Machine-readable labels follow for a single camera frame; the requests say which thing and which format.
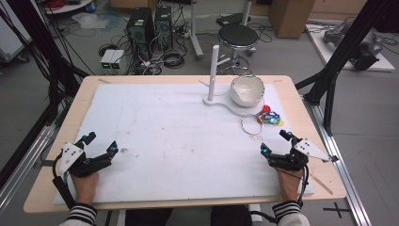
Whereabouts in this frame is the white floor platform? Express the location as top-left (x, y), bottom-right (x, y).
top-left (305, 23), bottom-right (396, 73)

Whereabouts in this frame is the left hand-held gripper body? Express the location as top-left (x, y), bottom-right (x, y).
top-left (58, 141), bottom-right (113, 179)

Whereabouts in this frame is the white stand with post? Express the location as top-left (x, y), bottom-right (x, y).
top-left (199, 44), bottom-right (263, 118)

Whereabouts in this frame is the white bowl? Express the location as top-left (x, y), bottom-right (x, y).
top-left (230, 73), bottom-right (266, 108)

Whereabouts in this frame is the round white table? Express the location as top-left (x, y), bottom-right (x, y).
top-left (40, 0), bottom-right (96, 15)

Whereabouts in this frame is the white power supply box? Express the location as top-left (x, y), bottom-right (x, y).
top-left (109, 49), bottom-right (127, 75)
top-left (100, 49), bottom-right (117, 75)

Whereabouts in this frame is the grey robot machine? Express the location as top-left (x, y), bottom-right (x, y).
top-left (322, 21), bottom-right (384, 72)

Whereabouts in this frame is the white foam mat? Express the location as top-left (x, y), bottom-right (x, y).
top-left (53, 82), bottom-right (315, 206)

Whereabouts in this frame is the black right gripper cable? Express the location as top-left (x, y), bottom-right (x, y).
top-left (276, 164), bottom-right (311, 208)

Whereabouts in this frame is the person's leg in black trousers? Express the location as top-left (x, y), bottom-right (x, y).
top-left (124, 208), bottom-right (174, 226)
top-left (210, 204), bottom-right (252, 226)

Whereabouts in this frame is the person's left hand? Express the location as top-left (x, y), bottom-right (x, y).
top-left (70, 170), bottom-right (100, 206)

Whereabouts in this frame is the thin wooden stick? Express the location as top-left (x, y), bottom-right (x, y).
top-left (310, 173), bottom-right (334, 196)

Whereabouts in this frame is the aluminium floor rail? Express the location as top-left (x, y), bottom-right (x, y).
top-left (301, 93), bottom-right (374, 226)
top-left (0, 125), bottom-right (56, 215)

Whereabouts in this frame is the coiled black cable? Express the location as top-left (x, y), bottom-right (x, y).
top-left (162, 49), bottom-right (186, 70)

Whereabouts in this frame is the bunch of coloured key tags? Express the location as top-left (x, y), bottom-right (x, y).
top-left (256, 105), bottom-right (285, 127)

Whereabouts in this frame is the clear plastic sheet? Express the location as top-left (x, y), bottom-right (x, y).
top-left (71, 11), bottom-right (111, 31)

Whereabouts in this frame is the black metal frame strut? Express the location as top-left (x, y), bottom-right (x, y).
top-left (295, 0), bottom-right (399, 137)

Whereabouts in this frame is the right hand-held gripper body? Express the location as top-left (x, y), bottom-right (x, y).
top-left (267, 137), bottom-right (340, 172)

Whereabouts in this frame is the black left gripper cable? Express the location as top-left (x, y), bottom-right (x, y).
top-left (51, 150), bottom-right (77, 211)

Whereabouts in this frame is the black metal frame with cables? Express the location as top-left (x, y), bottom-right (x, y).
top-left (0, 0), bottom-right (90, 189)

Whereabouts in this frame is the large metal key ring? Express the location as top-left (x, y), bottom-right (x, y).
top-left (240, 113), bottom-right (264, 137)

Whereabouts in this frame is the person's right hand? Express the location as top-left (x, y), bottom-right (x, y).
top-left (276, 168), bottom-right (305, 203)

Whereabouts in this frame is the white table leg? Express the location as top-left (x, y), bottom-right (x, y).
top-left (188, 0), bottom-right (205, 61)

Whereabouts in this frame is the black computer tower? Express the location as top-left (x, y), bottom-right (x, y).
top-left (153, 5), bottom-right (174, 52)
top-left (126, 7), bottom-right (156, 61)

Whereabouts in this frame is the black round stool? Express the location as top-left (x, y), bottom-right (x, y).
top-left (216, 24), bottom-right (260, 75)

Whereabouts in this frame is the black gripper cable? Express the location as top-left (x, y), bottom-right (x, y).
top-left (276, 164), bottom-right (311, 208)
top-left (51, 150), bottom-right (77, 211)

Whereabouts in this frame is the cardboard box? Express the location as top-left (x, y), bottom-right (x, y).
top-left (267, 0), bottom-right (316, 40)

